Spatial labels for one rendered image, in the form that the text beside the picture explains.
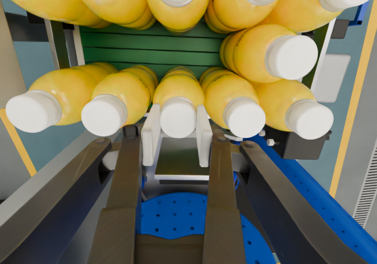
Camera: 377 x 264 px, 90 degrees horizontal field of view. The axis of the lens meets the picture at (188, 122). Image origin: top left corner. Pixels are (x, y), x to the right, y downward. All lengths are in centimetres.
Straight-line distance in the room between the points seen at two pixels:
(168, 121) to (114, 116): 5
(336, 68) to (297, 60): 34
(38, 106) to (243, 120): 20
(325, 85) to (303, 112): 32
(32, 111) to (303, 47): 26
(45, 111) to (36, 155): 166
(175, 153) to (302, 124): 21
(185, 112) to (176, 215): 25
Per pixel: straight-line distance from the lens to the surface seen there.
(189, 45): 38
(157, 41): 39
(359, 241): 78
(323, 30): 38
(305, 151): 39
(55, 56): 36
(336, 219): 81
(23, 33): 43
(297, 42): 20
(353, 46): 169
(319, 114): 24
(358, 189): 233
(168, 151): 35
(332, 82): 55
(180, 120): 19
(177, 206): 42
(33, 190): 107
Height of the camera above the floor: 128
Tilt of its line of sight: 68 degrees down
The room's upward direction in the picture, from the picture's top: 176 degrees clockwise
